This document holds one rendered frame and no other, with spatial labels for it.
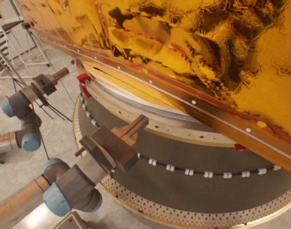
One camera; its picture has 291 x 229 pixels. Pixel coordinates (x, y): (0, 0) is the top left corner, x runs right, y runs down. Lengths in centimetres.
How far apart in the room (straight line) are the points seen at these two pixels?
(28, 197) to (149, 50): 51
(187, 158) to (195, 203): 28
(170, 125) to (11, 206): 51
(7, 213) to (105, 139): 32
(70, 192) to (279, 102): 43
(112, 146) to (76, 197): 14
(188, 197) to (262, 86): 64
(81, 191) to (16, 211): 21
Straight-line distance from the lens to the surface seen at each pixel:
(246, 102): 32
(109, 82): 65
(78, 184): 38
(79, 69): 90
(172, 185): 76
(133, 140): 40
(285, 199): 118
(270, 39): 27
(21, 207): 52
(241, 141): 46
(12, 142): 72
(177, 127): 51
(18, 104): 76
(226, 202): 88
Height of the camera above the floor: 212
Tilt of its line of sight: 51 degrees down
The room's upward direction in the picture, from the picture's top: 9 degrees counter-clockwise
